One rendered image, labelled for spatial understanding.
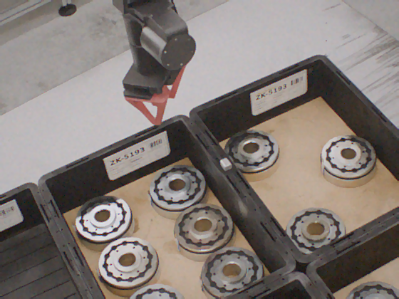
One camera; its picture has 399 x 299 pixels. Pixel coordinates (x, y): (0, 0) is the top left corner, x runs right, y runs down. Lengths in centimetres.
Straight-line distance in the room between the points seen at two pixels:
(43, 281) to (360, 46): 96
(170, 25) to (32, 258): 55
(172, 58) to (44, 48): 214
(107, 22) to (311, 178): 193
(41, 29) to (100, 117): 155
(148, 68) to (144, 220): 34
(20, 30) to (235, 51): 160
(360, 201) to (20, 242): 62
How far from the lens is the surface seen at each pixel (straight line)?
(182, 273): 132
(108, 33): 317
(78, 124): 179
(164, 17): 107
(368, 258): 127
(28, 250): 142
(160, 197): 139
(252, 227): 128
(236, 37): 193
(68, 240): 128
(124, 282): 129
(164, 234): 138
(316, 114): 154
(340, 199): 140
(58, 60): 311
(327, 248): 121
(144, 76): 117
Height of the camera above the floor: 192
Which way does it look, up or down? 48 degrees down
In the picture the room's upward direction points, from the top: 10 degrees counter-clockwise
